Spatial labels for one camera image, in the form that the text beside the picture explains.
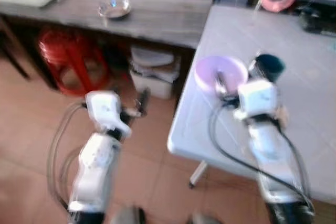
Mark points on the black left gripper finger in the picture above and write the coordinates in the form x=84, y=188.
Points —
x=140, y=102
x=147, y=100

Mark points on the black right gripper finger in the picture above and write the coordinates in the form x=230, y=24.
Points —
x=222, y=83

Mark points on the pink round plate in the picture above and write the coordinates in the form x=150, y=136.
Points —
x=207, y=73

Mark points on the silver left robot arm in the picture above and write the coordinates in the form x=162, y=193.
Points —
x=94, y=166

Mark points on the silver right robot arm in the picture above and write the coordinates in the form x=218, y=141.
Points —
x=273, y=156

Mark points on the white storage bin with lid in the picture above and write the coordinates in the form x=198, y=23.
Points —
x=153, y=74

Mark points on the dark teal cup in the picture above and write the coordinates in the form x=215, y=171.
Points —
x=272, y=66

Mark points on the white folding table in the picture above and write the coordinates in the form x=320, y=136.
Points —
x=304, y=77

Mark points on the red plastic stool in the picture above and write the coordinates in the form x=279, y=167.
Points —
x=68, y=56

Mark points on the grey stone counter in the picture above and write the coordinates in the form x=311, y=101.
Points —
x=163, y=17

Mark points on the small glass bowl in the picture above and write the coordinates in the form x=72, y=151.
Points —
x=114, y=9

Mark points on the grey left robot foot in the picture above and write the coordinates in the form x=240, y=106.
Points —
x=128, y=216

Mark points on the grey robot foot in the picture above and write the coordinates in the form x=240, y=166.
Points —
x=128, y=216
x=206, y=219

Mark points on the black appliance base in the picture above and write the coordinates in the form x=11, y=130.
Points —
x=317, y=19

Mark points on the grey right robot foot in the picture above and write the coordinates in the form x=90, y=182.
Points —
x=206, y=219

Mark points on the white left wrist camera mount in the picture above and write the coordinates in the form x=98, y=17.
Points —
x=104, y=109

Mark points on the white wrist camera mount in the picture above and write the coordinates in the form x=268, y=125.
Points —
x=104, y=109
x=256, y=98

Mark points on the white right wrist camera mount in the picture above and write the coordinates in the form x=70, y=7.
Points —
x=256, y=98

